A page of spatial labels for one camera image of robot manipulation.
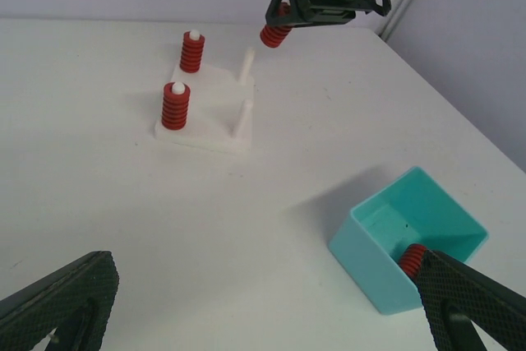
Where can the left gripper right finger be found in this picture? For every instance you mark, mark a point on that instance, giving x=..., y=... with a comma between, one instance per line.
x=457, y=299

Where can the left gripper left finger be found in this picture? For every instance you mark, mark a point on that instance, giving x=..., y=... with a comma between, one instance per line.
x=73, y=305

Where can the red spring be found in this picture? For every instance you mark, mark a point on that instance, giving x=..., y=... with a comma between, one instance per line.
x=411, y=260
x=193, y=44
x=176, y=99
x=273, y=36

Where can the white peg base plate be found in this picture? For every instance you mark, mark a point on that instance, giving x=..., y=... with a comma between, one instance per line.
x=220, y=111

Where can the teal plastic bin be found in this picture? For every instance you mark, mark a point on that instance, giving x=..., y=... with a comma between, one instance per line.
x=412, y=209

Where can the right aluminium corner post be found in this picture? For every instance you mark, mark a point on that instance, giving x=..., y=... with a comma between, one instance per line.
x=391, y=21

